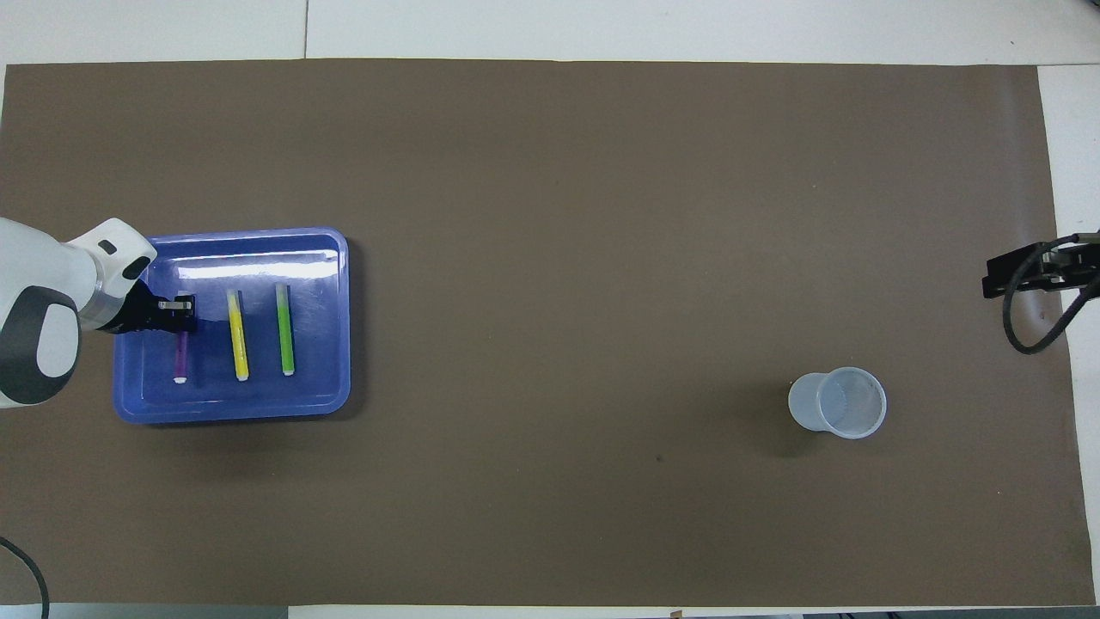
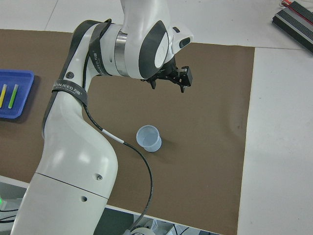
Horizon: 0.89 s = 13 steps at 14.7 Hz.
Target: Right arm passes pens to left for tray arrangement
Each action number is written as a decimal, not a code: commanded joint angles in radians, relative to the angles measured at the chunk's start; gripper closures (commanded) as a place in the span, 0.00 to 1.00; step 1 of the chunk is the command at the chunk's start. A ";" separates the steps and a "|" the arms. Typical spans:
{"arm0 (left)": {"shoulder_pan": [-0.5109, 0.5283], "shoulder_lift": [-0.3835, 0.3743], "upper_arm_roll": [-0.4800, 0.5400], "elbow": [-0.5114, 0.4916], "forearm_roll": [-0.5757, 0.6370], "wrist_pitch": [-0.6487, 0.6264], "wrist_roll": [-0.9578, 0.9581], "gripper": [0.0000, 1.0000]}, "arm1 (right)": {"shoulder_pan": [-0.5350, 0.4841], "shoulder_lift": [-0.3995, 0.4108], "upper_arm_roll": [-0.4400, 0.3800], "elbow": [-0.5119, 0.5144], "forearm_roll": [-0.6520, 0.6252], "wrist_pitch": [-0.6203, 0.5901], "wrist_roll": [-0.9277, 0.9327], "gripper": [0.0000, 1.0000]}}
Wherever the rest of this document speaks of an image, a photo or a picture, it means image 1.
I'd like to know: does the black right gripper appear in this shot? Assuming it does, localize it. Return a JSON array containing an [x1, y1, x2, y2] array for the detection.
[[982, 243, 1100, 299]]

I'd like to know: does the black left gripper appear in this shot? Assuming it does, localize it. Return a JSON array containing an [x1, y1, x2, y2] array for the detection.
[[112, 282, 197, 336]]

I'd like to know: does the yellow pen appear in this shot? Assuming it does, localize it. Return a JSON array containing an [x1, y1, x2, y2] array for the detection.
[[226, 289, 250, 382]]

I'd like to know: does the green pen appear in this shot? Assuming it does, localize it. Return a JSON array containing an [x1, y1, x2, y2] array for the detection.
[[275, 283, 296, 377]]

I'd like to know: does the blue plastic tray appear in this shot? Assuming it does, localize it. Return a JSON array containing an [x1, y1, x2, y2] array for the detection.
[[113, 226, 351, 425]]

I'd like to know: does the clear plastic measuring cup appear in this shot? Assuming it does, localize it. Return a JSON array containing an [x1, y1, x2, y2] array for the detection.
[[788, 366, 888, 440]]

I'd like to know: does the brown table mat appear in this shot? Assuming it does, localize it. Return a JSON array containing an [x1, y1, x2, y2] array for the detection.
[[0, 58, 1097, 607]]

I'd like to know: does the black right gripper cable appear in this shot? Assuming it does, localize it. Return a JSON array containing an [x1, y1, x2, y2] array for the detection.
[[1003, 230, 1100, 355]]

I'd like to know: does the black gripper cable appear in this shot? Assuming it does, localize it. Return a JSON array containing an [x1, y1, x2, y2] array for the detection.
[[1003, 230, 1100, 355], [0, 536, 51, 619]]

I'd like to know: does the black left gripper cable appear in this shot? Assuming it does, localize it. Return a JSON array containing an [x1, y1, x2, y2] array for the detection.
[[0, 536, 51, 619]]

